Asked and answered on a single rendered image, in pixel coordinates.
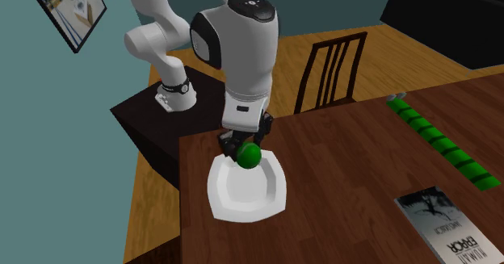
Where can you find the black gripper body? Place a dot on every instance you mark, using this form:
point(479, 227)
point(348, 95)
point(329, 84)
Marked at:
point(252, 131)

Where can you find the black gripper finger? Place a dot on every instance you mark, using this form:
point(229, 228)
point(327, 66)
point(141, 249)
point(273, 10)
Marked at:
point(227, 147)
point(260, 139)

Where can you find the green ball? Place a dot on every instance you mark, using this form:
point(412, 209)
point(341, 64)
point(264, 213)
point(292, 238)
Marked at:
point(249, 155)

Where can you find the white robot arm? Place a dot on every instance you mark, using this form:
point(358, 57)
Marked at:
point(244, 58)

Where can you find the white square plate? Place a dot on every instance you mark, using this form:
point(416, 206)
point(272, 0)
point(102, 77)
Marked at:
point(246, 192)

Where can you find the dark robot stand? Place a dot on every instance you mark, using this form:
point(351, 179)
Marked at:
point(165, 125)

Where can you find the dark wooden chair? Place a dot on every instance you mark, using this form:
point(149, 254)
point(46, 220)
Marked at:
point(330, 74)

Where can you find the green tube with black bands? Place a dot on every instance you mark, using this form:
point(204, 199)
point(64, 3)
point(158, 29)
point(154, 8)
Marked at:
point(441, 141)

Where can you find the grey and white book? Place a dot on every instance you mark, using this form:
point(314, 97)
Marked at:
point(449, 227)

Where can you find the black sofa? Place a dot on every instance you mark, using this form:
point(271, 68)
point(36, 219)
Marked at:
point(453, 15)

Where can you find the framed wall picture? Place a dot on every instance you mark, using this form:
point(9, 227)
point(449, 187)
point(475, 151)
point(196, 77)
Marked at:
point(67, 7)

